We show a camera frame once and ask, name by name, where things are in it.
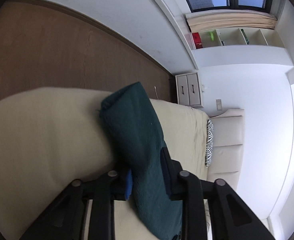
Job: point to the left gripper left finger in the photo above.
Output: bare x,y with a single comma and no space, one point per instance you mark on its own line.
83,210

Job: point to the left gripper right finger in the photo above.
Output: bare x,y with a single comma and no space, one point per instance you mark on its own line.
230,216

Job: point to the dark green knit sweater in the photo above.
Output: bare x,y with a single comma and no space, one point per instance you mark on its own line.
136,135

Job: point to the cream padded headboard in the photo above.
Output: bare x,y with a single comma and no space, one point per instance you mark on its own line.
228,147

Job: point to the beige bed mattress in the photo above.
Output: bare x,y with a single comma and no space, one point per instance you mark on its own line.
51,136

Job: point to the zebra print pillow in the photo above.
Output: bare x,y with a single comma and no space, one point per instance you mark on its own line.
209,143

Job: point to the white two-drawer nightstand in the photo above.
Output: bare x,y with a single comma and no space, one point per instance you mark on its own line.
189,90

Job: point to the red box on shelf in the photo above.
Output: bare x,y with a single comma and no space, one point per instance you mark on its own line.
197,40

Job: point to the dark green book on shelf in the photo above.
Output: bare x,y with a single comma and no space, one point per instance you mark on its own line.
245,36

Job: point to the white built-in shelf unit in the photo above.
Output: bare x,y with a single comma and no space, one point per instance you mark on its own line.
233,36

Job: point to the green item on shelf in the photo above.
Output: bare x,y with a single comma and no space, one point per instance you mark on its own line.
212,35

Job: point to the beige curtain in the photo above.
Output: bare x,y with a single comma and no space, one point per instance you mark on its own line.
231,19

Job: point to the wall switch panel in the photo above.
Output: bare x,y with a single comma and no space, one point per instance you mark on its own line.
219,104

